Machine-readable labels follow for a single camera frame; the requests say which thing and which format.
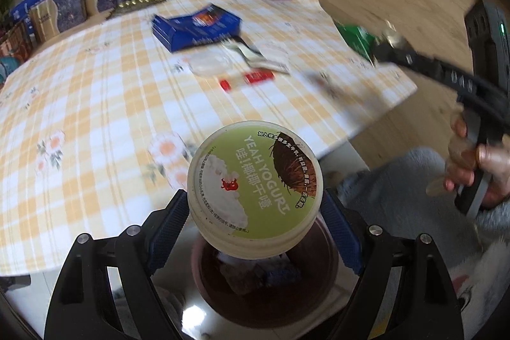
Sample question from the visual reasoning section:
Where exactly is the gold foil candy tray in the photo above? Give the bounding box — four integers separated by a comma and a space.
115, 0, 166, 13

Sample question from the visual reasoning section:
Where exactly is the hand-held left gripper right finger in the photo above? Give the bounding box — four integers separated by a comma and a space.
321, 191, 465, 340

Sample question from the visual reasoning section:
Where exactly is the person's right forearm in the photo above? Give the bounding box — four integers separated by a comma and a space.
476, 197, 510, 239

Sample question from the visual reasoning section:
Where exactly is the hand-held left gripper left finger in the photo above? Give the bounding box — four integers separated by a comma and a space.
43, 191, 189, 340

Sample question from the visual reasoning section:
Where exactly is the person's right leg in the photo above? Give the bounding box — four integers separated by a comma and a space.
337, 148, 510, 329

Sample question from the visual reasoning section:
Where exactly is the maroon plastic bin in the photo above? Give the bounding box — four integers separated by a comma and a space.
191, 221, 339, 327

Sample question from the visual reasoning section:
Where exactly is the person's right hand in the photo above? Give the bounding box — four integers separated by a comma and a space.
426, 112, 510, 211

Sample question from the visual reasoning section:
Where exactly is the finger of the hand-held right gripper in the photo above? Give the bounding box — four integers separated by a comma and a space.
372, 28, 479, 98

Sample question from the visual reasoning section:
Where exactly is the blue cardboard box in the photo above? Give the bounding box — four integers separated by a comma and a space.
151, 3, 242, 54

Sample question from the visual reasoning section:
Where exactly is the green packet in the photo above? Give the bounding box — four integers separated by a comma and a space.
335, 22, 385, 66

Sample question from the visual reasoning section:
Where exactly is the clear plastic lid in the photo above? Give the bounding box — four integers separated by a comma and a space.
187, 51, 234, 77

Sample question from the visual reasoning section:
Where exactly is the yogurt cup green lid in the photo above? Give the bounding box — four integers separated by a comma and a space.
186, 121, 323, 260

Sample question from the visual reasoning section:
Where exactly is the red small wrapper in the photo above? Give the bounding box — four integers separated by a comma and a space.
244, 70, 275, 84

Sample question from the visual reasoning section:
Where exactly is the yellow plaid floral tablecloth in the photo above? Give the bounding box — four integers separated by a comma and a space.
0, 0, 418, 279

